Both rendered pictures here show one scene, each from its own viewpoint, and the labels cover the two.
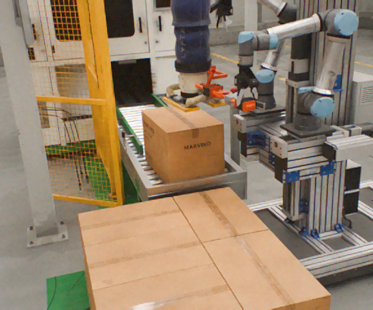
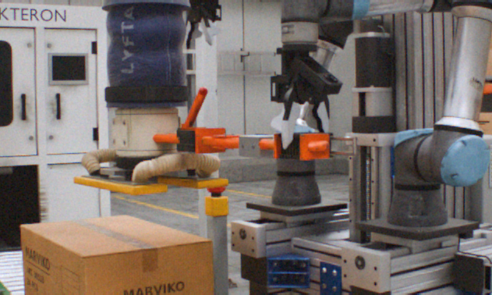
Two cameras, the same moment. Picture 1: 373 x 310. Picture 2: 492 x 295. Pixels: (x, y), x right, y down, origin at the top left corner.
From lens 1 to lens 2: 127 cm
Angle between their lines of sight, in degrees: 23
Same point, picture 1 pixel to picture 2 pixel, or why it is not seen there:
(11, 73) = not seen: outside the picture
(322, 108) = (468, 162)
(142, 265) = not seen: outside the picture
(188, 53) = (139, 62)
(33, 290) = not seen: outside the picture
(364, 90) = not seen: outside the picture
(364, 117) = not seen: outside the picture
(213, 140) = (190, 278)
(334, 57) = (479, 48)
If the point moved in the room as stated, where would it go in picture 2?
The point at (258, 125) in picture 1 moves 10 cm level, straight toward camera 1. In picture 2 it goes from (290, 241) to (296, 248)
